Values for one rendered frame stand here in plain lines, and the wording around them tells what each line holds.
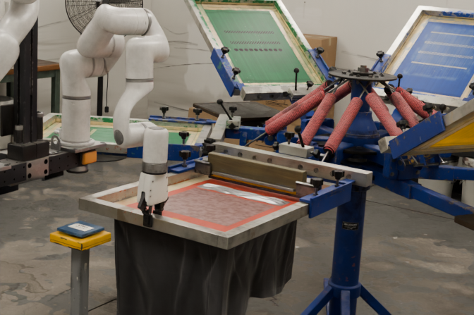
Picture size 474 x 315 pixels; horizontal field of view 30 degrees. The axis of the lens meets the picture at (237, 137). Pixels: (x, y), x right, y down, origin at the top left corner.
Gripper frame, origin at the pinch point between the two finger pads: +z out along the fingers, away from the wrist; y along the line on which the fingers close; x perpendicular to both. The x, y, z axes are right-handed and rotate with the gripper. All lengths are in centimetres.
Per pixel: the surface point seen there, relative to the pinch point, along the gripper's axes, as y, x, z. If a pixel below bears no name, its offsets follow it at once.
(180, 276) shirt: -8.0, 6.0, 19.6
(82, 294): 20.1, -9.7, 21.5
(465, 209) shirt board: -104, 64, 6
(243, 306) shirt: -21.8, 21.5, 29.6
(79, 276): 21.1, -10.0, 15.4
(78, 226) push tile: 19.1, -12.7, 0.9
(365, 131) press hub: -138, 6, -9
